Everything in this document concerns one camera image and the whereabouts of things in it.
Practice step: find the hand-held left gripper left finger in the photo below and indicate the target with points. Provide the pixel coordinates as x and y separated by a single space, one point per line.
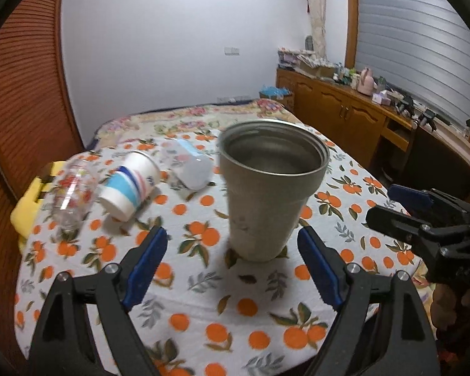
148 267

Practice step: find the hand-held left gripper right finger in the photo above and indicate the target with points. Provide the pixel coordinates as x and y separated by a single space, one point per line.
320 271

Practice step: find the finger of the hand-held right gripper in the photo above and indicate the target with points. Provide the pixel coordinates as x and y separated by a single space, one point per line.
409 196
391 221

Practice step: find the white blue striped paper cup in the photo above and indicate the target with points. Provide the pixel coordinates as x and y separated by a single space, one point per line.
131 186

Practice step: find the stainless steel cup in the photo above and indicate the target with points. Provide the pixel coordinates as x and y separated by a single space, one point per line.
268 199

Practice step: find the clear printed glass cup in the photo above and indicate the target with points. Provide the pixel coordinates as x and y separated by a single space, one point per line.
73 194

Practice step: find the translucent white plastic cup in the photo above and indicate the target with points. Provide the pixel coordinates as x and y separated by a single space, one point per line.
190 164

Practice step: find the person's right hand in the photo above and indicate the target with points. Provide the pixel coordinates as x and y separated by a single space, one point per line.
448 305

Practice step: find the small black gadget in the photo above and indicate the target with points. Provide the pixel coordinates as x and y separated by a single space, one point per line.
429 119
404 105

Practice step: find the orange fruit print tablecloth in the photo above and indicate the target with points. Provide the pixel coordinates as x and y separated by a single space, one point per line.
227 305

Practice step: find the wooden cabinet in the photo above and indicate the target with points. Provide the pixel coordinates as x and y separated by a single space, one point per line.
337 109

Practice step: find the yellow cushion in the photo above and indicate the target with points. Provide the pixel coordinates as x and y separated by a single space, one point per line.
25 213

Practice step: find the floral bed blanket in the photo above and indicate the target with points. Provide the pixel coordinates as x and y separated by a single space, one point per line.
188 119

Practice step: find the grey window blind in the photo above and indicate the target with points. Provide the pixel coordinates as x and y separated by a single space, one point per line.
411 35

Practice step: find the pile of blue packets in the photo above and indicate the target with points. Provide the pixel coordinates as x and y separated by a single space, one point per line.
275 92

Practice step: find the pile of boxes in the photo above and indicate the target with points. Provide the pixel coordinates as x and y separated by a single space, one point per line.
305 60

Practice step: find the cream curtain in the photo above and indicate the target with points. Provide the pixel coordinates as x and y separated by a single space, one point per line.
316 11

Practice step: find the wooden slatted door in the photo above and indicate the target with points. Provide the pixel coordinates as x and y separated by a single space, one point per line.
23 98

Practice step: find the wooden window frame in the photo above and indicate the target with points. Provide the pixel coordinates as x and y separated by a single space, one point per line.
352 15

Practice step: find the white wall socket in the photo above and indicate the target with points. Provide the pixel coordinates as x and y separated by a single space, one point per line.
232 51

